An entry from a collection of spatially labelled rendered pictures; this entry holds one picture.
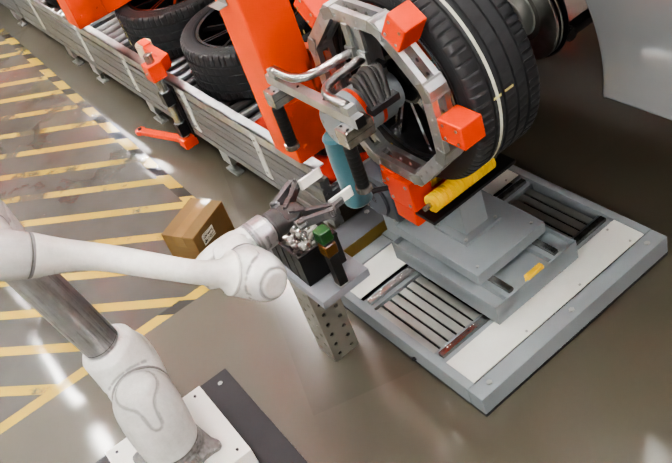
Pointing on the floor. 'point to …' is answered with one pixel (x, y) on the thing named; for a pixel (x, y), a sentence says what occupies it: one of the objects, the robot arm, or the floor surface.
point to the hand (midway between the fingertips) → (332, 182)
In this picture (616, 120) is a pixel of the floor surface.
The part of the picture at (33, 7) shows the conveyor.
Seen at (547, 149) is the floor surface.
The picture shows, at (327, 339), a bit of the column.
